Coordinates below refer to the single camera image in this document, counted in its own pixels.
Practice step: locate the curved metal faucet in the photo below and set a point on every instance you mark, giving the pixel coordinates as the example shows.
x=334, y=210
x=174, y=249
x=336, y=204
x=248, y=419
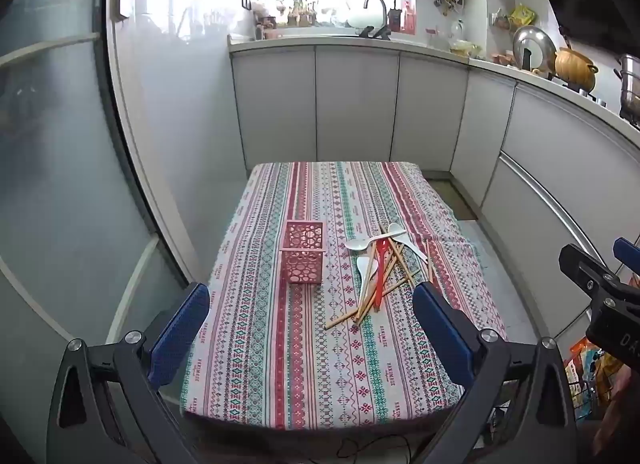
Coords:
x=384, y=14

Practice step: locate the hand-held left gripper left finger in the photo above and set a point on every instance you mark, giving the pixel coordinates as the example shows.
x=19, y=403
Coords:
x=180, y=334

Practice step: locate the yellow food packet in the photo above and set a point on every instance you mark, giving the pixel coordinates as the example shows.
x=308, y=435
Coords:
x=523, y=15

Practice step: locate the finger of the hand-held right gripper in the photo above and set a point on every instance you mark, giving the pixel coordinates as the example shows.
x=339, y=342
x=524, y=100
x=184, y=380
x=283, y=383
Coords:
x=627, y=251
x=590, y=274

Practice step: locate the black knife holder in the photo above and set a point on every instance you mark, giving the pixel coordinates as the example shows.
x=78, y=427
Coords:
x=395, y=19

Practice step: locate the white base cabinet unit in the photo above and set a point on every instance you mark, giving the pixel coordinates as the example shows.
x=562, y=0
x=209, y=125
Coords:
x=350, y=104

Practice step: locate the row of small jars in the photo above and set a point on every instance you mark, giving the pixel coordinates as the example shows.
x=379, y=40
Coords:
x=290, y=16

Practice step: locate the white plastic spoon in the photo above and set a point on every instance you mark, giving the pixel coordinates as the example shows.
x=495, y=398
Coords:
x=357, y=244
x=364, y=268
x=395, y=230

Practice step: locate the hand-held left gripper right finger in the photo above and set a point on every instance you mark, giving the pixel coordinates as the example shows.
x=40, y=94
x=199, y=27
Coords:
x=440, y=329

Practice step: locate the steel pot lid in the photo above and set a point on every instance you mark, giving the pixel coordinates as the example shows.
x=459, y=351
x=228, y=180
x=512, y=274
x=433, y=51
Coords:
x=532, y=46

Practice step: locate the red plastic spoon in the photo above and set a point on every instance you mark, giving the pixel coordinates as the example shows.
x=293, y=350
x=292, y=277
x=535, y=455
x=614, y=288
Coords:
x=382, y=264

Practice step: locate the yellow cooking pot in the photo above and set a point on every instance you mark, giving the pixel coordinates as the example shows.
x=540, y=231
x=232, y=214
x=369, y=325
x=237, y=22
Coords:
x=575, y=69

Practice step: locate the frosted glass door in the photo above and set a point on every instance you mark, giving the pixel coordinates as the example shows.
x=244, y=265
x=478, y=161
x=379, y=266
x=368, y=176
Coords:
x=55, y=154

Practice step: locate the bagged green vegetable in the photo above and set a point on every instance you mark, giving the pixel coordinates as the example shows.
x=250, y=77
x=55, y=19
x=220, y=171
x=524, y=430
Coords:
x=465, y=48

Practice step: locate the pile of wooden chopsticks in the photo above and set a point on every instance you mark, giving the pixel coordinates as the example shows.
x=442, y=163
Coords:
x=350, y=314

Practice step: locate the pink perforated utensil holder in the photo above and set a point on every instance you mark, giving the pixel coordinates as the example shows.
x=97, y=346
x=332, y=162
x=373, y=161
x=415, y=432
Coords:
x=302, y=264

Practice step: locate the steel stock pot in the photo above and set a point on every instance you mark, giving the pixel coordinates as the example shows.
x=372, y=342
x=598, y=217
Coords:
x=631, y=89

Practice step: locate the clear glass bottle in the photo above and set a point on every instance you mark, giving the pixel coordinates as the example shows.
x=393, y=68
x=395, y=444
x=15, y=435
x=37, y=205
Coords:
x=457, y=29

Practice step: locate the red box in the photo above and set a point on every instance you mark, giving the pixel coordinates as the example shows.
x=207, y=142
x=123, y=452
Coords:
x=409, y=19

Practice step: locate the person's right forearm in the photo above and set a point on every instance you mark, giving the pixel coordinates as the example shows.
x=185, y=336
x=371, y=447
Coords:
x=617, y=404

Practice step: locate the striped patterned tablecloth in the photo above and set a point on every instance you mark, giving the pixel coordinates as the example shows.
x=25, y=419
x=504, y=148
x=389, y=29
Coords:
x=280, y=344

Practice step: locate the white kitchen counter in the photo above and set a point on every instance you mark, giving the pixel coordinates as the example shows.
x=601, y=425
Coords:
x=440, y=50

